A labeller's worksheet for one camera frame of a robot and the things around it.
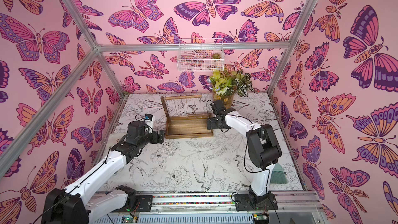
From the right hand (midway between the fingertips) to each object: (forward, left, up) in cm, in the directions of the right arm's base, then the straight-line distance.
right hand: (217, 124), depth 96 cm
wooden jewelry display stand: (+2, +17, -7) cm, 19 cm away
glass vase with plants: (+21, -5, +13) cm, 25 cm away
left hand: (-9, +32, +8) cm, 35 cm away
